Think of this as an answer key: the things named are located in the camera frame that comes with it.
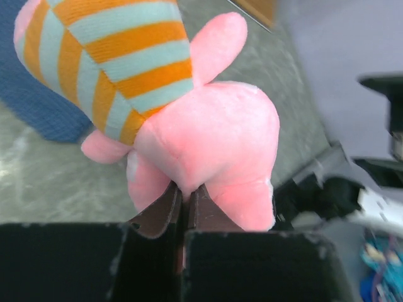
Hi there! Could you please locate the blue checkered cloth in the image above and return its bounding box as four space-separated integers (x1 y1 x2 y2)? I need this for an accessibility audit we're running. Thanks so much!
1 0 92 143

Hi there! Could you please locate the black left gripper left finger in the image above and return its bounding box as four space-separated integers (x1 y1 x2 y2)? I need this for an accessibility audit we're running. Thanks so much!
128 182 183 238

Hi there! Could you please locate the white wire wooden shelf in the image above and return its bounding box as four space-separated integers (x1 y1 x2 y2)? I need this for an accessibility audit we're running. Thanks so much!
229 0 277 32

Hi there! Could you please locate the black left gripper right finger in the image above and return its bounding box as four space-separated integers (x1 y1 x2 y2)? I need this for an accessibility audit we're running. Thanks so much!
188 185 243 232

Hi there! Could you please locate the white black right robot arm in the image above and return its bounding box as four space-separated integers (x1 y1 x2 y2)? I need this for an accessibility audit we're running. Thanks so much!
181 73 402 301

